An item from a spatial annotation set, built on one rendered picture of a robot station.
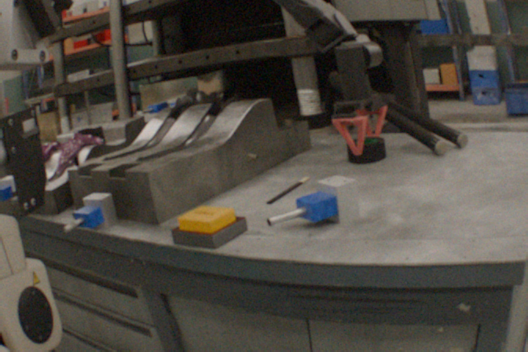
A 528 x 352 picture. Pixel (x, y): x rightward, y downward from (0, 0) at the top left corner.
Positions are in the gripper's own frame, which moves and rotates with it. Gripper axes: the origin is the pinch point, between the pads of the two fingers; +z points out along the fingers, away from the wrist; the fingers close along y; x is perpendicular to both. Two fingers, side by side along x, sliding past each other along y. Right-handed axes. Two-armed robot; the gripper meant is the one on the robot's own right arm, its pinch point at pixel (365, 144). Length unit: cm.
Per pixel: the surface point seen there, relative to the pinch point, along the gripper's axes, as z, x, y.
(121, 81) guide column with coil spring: -19, 106, 35
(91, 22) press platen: -47, 126, 39
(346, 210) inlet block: 1.2, -12.1, -33.2
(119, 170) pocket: -6.3, 28.3, -37.7
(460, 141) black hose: 1.7, -20.3, 7.1
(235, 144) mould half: -5.0, 17.7, -16.9
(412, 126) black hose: -1.7, -8.5, 6.9
